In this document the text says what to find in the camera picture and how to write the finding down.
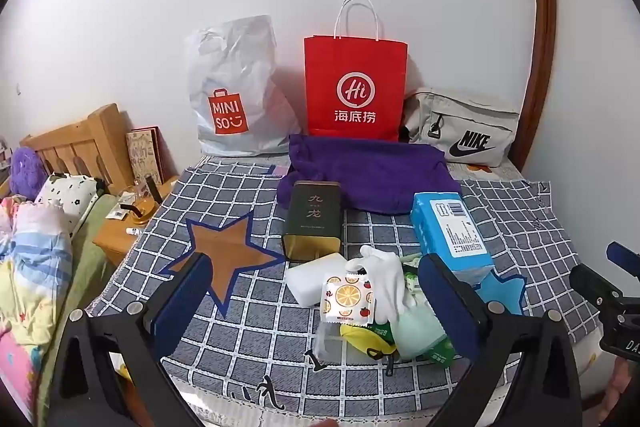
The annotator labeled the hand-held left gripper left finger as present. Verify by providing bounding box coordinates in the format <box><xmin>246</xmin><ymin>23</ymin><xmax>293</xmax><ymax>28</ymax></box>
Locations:
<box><xmin>52</xmin><ymin>251</ymin><xmax>216</xmax><ymax>427</ymax></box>

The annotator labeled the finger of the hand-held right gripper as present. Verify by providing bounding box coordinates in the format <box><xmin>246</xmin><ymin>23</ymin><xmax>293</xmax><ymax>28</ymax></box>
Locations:
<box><xmin>606</xmin><ymin>242</ymin><xmax>640</xmax><ymax>280</ymax></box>
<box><xmin>569</xmin><ymin>264</ymin><xmax>625</xmax><ymax>310</ymax></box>

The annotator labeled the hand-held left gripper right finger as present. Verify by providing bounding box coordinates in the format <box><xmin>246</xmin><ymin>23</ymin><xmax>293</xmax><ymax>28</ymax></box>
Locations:
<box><xmin>417</xmin><ymin>253</ymin><xmax>583</xmax><ymax>427</ymax></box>

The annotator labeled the pale green sponge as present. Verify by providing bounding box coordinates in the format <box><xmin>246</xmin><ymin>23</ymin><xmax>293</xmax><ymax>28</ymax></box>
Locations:
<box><xmin>390</xmin><ymin>302</ymin><xmax>447</xmax><ymax>358</ymax></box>

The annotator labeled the leaf print tissue pack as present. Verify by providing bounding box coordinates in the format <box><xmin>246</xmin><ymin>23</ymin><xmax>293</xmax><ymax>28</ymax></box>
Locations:
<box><xmin>402</xmin><ymin>271</ymin><xmax>423</xmax><ymax>303</ymax></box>

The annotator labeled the green white packet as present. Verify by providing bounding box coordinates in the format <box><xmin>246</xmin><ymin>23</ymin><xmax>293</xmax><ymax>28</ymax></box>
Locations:
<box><xmin>427</xmin><ymin>336</ymin><xmax>456</xmax><ymax>367</ymax></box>

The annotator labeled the white glove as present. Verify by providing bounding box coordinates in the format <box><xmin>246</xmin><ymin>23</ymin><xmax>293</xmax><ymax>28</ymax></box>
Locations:
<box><xmin>345</xmin><ymin>245</ymin><xmax>418</xmax><ymax>324</ymax></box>

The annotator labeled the yellow black pouch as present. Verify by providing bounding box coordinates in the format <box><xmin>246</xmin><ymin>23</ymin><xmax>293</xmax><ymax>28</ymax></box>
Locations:
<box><xmin>340</xmin><ymin>323</ymin><xmax>398</xmax><ymax>360</ymax></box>

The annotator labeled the fruit print wipe packet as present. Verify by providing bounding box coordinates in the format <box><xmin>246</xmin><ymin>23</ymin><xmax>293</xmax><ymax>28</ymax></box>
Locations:
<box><xmin>321</xmin><ymin>271</ymin><xmax>376</xmax><ymax>324</ymax></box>

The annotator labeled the clear mesh bag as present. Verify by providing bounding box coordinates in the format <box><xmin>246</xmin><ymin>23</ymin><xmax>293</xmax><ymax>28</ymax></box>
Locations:
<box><xmin>314</xmin><ymin>319</ymin><xmax>351</xmax><ymax>365</ymax></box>

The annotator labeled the white sponge block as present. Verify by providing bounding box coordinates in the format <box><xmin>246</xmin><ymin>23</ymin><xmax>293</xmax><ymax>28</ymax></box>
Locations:
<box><xmin>286</xmin><ymin>252</ymin><xmax>348</xmax><ymax>307</ymax></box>

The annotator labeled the blue tissue box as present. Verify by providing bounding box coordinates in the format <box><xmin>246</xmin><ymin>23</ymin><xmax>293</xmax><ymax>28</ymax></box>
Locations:
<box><xmin>410</xmin><ymin>192</ymin><xmax>495</xmax><ymax>283</ymax></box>

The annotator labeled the wooden nightstand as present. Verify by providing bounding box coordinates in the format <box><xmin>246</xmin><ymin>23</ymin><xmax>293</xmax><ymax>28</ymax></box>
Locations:
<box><xmin>92</xmin><ymin>177</ymin><xmax>180</xmax><ymax>268</ymax></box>

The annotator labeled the grey checked blanket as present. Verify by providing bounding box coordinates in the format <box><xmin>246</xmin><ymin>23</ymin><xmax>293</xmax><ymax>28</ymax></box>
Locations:
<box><xmin>85</xmin><ymin>157</ymin><xmax>606</xmax><ymax>427</ymax></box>

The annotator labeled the glass cup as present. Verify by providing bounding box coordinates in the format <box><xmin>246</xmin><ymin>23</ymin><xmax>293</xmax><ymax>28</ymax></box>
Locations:
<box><xmin>132</xmin><ymin>176</ymin><xmax>161</xmax><ymax>202</ymax></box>

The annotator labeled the dark green tea tin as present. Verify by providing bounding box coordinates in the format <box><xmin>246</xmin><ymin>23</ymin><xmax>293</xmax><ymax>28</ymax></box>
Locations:
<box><xmin>281</xmin><ymin>181</ymin><xmax>343</xmax><ymax>264</ymax></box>

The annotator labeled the purple towel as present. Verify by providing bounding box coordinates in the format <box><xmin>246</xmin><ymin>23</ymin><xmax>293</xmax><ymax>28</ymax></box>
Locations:
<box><xmin>276</xmin><ymin>134</ymin><xmax>463</xmax><ymax>215</ymax></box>

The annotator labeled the patterned book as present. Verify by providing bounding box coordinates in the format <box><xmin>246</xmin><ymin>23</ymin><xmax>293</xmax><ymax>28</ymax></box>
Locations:
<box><xmin>125</xmin><ymin>127</ymin><xmax>165</xmax><ymax>184</ymax></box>

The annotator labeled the colourful quilt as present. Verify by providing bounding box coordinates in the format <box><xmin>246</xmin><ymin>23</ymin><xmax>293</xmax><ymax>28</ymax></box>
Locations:
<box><xmin>0</xmin><ymin>197</ymin><xmax>73</xmax><ymax>408</ymax></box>

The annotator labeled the white flower pillow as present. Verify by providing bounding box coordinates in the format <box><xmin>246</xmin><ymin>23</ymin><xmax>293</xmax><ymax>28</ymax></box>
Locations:
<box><xmin>34</xmin><ymin>173</ymin><xmax>103</xmax><ymax>238</ymax></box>

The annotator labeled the grey waist bag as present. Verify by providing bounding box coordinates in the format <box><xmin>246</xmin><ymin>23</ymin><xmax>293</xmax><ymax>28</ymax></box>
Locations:
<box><xmin>402</xmin><ymin>88</ymin><xmax>521</xmax><ymax>168</ymax></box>

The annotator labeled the wooden headboard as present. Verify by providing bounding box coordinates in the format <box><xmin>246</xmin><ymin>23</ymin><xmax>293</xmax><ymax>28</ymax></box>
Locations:
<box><xmin>20</xmin><ymin>103</ymin><xmax>136</xmax><ymax>195</ymax></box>

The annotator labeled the purple plush toy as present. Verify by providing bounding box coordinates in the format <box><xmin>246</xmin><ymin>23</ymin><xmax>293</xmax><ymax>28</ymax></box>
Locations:
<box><xmin>10</xmin><ymin>146</ymin><xmax>48</xmax><ymax>200</ymax></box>

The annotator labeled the white plastic shopping bag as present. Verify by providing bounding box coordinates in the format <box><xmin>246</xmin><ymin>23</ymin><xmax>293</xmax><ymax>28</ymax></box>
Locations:
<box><xmin>185</xmin><ymin>14</ymin><xmax>303</xmax><ymax>156</ymax></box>

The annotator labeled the red paper shopping bag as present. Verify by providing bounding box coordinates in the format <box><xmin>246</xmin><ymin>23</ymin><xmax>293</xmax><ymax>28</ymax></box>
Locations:
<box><xmin>303</xmin><ymin>0</ymin><xmax>408</xmax><ymax>142</ymax></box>

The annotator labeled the brown door frame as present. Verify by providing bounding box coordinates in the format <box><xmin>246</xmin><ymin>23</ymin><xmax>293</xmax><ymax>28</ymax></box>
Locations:
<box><xmin>520</xmin><ymin>0</ymin><xmax>558</xmax><ymax>172</ymax></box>

